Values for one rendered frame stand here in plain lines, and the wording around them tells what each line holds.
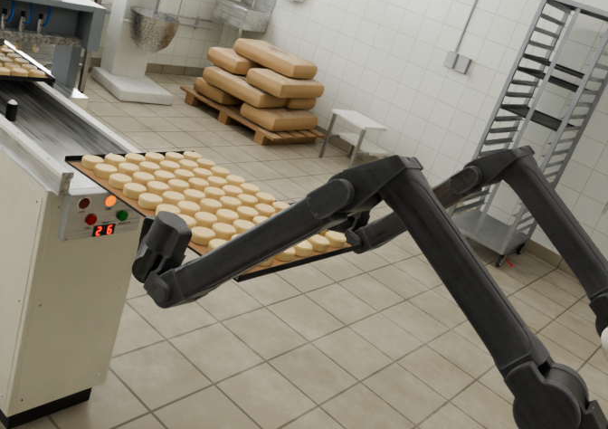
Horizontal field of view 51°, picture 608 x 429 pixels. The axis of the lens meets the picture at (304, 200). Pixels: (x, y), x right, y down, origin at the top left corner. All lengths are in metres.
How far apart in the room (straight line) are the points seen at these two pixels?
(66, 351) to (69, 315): 0.14
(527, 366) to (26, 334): 1.47
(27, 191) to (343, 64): 4.62
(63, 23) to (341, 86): 3.97
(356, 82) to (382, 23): 0.58
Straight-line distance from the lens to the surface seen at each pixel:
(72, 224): 1.78
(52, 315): 1.97
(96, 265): 1.95
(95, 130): 2.09
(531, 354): 0.86
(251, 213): 1.44
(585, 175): 5.18
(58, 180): 1.70
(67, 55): 2.59
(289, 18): 6.59
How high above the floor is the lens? 1.58
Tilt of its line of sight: 20 degrees down
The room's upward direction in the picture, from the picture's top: 19 degrees clockwise
